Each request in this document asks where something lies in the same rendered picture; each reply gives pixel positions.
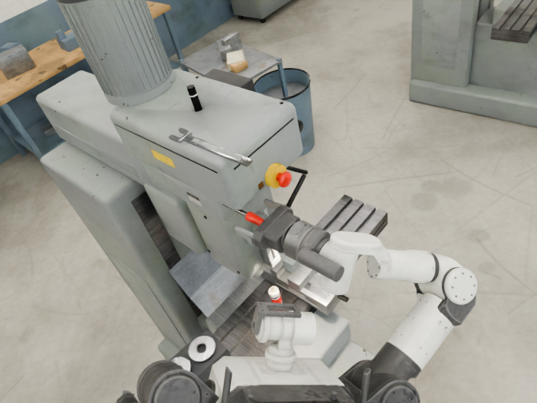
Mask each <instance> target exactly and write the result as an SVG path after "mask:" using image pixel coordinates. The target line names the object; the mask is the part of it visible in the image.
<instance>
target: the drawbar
mask: <svg viewBox="0 0 537 403"><path fill-rule="evenodd" d="M187 90H188V92H189V96H194V95H195V94H197V92H196V89H195V86H194V85H189V86H187ZM190 98H191V101H192V104H193V107H194V109H195V112H197V111H201V110H203V109H202V107H201V103H200V100H199V97H198V95H197V96H195V97H190Z"/></svg>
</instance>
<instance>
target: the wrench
mask: <svg viewBox="0 0 537 403"><path fill-rule="evenodd" d="M178 130H179V132H180V133H182V134H184V135H183V136H181V137H180V138H179V137H177V136H174V135H170V136H169V139H170V140H173V141H175V142H179V143H182V142H183V141H185V142H188V143H190V144H192V145H194V146H197V147H200V148H202V149H204V150H207V151H209V152H211V153H214V154H217V155H219V156H221V157H223V158H227V159H229V160H231V161H233V162H236V163H238V164H241V165H243V166H246V167H248V166H249V165H250V164H251V163H253V160H252V159H250V158H247V157H245V156H242V155H239V154H236V153H234V152H232V151H230V150H227V149H224V148H222V147H220V146H216V145H214V144H212V143H209V142H206V141H204V140H201V139H200V138H196V137H194V136H192V134H193V133H192V132H190V131H188V130H186V129H183V128H180V129H178Z"/></svg>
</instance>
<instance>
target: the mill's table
mask: <svg viewBox="0 0 537 403"><path fill-rule="evenodd" d="M387 224H388V212H386V211H384V210H382V209H378V210H377V209H376V207H375V206H372V205H369V204H366V205H365V204H364V203H363V202H362V201H359V200H357V199H355V200H352V197H349V196H348V195H346V194H345V195H344V196H343V197H342V198H341V199H340V200H339V201H338V202H337V203H336V204H335V205H334V206H333V207H332V208H331V209H330V210H329V211H328V212H327V213H326V214H325V215H324V216H323V217H322V218H321V219H320V221H319V222H318V223H317V224H316V225H315V226H316V227H318V228H320V229H323V230H325V231H327V232H329V233H330V235H332V233H335V232H337V231H345V232H355V233H367V234H371V235H372V236H374V237H378V236H379V234H380V233H381V232H382V231H383V229H384V228H385V227H386V226H387ZM272 286H276V285H274V284H273V283H272V282H270V281H267V280H266V279H264V280H263V281H262V282H261V283H260V284H259V285H258V286H257V287H256V288H255V290H254V291H253V292H252V293H251V294H250V295H249V296H248V297H247V298H246V299H245V300H244V301H243V302H242V303H241V305H240V306H239V307H238V308H237V309H236V310H235V311H234V312H233V313H232V314H231V315H230V316H229V318H228V319H227V320H226V321H225V322H224V323H223V324H222V325H221V326H220V327H219V328H218V329H217V330H216V332H215V333H214V335H215V336H216V337H217V338H218V339H219V340H220V341H221V342H222V344H223V345H224V346H225V347H226V348H227V349H228V350H229V352H230V354H231V356H232V357H265V350H266V348H268V347H269V344H270V343H271V342H274V340H267V341H266V342H265V343H260V342H259V341H258V340H257V339H256V336H253V334H252V327H251V326H252V321H253V314H254V311H255V308H256V304H257V301H260V302H272V301H271V298H270V296H269V289H270V288H271V287H272ZM276 287H277V288H278V289H279V292H280V296H281V299H282V303H285V304H298V306H299V309H300V311H301V312H312V313H315V312H316V309H315V308H314V307H312V306H310V305H309V304H307V303H305V302H304V301H302V300H301V299H299V298H297V297H295V296H293V295H292V294H290V293H288V292H286V291H285V290H283V289H282V288H280V287H278V286H276ZM268 310H273V311H287V312H289V311H293V310H292V309H268Z"/></svg>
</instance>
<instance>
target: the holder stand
mask: <svg viewBox="0 0 537 403"><path fill-rule="evenodd" d="M223 356H227V357H231V354H230V352H229V350H228V349H227V348H226V347H225V346H224V345H223V344H222V342H221V341H220V340H219V339H218V338H217V337H216V336H215V335H214V334H213V333H212V332H211V331H210V330H209V329H208V328H206V329H204V330H203V331H202V332H201V333H200V334H199V335H197V336H196V337H195V338H194V339H193V340H191V342H190V343H189V344H187V345H186V346H185V347H184V348H183V349H182V350H181V351H179V352H178V353H177V354H176V355H175V356H174V357H172V358H171V359H170V361H173V362H175V363H176V364H178V365H179V366H180V367H182V368H183V369H187V370H188V371H190V372H192V373H194V374H195V375H196V376H198V377H199V378H200V379H201V380H202V381H203V382H205V381H206V380H207V379H209V375H210V372H211V368H212V366H213V364H215V363H216V362H217V361H219V360H220V359H221V358H222V357H223Z"/></svg>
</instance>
